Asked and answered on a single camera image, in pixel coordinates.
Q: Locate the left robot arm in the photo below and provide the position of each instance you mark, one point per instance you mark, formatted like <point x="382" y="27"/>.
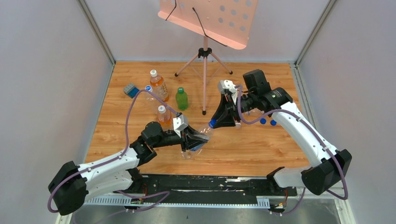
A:
<point x="74" y="184"/>

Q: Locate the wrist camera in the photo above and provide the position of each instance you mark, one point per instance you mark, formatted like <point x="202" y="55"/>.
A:
<point x="180" y="122"/>
<point x="227" y="85"/>

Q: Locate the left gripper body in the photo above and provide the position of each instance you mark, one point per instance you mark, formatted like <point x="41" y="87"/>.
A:
<point x="184" y="139"/>

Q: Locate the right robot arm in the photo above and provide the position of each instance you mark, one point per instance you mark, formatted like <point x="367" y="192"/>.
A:
<point x="327" y="165"/>

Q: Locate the orange tea bottle crushed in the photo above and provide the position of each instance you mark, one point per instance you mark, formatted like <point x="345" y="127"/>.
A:
<point x="165" y="120"/>

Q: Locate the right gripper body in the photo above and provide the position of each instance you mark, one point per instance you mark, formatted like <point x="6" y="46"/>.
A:
<point x="243" y="103"/>

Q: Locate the orange tea bottle standing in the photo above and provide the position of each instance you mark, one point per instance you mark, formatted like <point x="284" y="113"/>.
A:
<point x="158" y="84"/>

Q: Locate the blue grey block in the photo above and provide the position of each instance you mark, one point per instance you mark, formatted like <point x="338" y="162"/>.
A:
<point x="131" y="90"/>

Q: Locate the clear bottle blue cap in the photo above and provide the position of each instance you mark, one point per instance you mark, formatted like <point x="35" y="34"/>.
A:
<point x="151" y="100"/>

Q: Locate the pink music stand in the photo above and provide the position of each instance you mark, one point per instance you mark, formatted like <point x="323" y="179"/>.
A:
<point x="227" y="22"/>

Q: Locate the white bottle cap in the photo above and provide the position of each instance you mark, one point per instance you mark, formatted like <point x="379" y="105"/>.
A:
<point x="161" y="109"/>

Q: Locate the clear unlabelled plastic bottle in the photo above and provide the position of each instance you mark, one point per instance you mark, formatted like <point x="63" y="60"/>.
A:
<point x="253" y="114"/>

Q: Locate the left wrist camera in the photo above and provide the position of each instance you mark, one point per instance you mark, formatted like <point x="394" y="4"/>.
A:
<point x="180" y="122"/>

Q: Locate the green plastic bottle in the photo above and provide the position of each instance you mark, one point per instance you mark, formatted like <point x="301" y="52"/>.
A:
<point x="182" y="99"/>

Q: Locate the Pepsi bottle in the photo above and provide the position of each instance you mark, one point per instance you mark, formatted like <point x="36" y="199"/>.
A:
<point x="190" y="154"/>

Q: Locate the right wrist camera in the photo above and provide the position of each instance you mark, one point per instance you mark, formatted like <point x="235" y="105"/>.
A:
<point x="227" y="85"/>

